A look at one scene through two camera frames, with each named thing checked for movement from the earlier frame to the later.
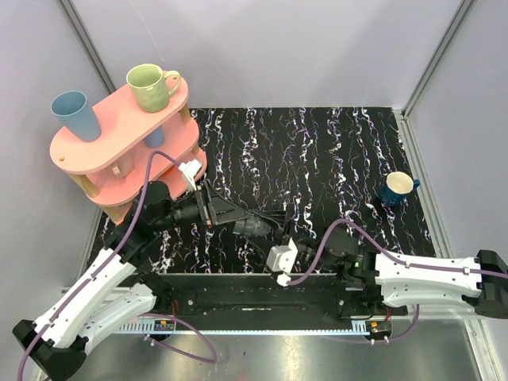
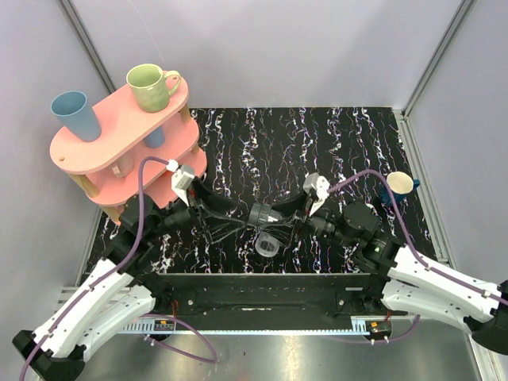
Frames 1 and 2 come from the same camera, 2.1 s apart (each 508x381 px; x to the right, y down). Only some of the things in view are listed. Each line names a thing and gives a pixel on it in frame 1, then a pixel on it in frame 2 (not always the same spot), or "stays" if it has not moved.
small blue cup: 156,139 stays
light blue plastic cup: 77,115 stays
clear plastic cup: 261,228 to 267,244
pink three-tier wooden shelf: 136,148 stays
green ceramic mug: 150,86 stays
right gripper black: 278,217 to 289,208
